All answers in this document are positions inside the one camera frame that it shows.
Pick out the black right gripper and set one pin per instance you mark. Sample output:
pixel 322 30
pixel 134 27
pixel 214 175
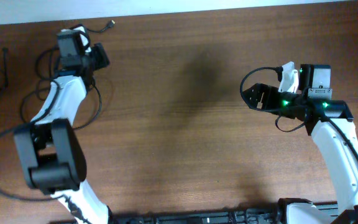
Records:
pixel 260 89

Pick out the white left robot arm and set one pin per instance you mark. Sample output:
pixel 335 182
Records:
pixel 50 154

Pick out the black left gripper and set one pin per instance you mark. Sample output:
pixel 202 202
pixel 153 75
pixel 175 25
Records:
pixel 98 51

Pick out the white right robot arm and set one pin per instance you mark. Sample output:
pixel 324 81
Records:
pixel 305 94

